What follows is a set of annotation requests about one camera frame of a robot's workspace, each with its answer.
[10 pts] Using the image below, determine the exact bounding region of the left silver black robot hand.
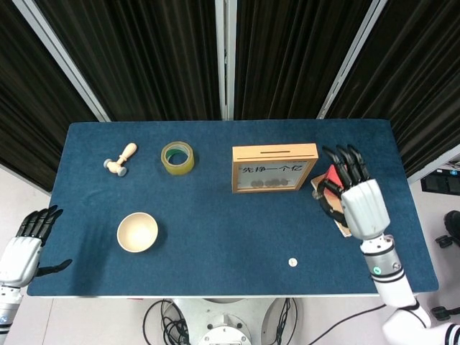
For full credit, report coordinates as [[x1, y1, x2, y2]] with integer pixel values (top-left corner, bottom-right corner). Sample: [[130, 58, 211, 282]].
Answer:
[[0, 203, 73, 288]]

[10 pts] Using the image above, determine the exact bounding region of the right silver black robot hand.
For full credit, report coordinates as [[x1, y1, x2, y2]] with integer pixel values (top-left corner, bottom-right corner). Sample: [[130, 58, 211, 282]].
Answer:
[[316, 144, 392, 241]]

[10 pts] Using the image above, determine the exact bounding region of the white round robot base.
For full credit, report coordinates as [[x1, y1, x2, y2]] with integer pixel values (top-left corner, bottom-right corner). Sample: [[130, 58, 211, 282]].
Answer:
[[172, 297, 276, 345]]

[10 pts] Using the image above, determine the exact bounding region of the brown spiral notebook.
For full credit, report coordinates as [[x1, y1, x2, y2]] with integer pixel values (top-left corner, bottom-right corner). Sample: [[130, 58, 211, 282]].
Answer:
[[310, 175, 353, 238]]

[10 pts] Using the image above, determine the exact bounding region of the red cube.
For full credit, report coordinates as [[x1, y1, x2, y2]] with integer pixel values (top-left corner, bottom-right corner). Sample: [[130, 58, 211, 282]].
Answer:
[[322, 164, 343, 209]]

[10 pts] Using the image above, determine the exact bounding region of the black equipment case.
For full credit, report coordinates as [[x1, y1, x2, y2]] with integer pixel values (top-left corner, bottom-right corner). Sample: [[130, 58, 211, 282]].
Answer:
[[420, 167, 460, 197]]

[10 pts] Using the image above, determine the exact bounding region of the black office chair base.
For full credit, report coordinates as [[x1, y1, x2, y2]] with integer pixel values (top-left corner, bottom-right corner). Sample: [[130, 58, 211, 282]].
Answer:
[[430, 210, 460, 322]]

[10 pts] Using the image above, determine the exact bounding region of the cream bowl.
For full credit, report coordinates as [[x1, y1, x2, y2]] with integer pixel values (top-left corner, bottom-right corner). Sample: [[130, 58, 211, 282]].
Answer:
[[116, 211, 160, 254]]

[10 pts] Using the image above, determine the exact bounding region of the wooden framed coin box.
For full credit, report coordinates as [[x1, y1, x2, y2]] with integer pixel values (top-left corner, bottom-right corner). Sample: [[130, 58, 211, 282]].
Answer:
[[231, 142, 319, 194]]

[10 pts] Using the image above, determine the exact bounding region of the black pleated curtain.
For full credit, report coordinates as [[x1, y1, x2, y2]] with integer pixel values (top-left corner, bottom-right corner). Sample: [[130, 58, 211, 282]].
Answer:
[[0, 0, 100, 195], [34, 0, 222, 121], [325, 0, 460, 177], [233, 0, 377, 120]]

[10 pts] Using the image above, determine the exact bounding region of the blue table cloth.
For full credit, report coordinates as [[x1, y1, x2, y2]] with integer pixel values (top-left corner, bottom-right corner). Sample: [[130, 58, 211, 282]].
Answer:
[[27, 119, 440, 298]]

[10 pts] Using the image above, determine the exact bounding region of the wooden toy hammer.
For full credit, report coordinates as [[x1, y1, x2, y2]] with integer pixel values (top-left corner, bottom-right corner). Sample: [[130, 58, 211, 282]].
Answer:
[[103, 142, 138, 178]]

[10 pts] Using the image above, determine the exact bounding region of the yellow packing tape roll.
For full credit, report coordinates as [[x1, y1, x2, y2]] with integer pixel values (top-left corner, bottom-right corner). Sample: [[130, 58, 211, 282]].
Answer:
[[160, 141, 196, 177]]

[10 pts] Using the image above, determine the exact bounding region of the white partition post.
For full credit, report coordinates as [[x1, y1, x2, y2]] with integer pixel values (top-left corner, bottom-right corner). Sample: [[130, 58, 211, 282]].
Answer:
[[316, 0, 387, 120], [408, 145, 460, 185], [12, 0, 111, 123], [214, 0, 236, 121]]

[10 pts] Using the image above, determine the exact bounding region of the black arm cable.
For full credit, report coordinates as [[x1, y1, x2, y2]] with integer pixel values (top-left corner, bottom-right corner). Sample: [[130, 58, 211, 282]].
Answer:
[[308, 304, 387, 345]]

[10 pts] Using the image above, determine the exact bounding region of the black floor cable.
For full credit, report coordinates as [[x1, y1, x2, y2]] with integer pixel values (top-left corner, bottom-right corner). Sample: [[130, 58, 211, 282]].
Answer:
[[271, 298, 299, 345], [142, 299, 191, 345]]

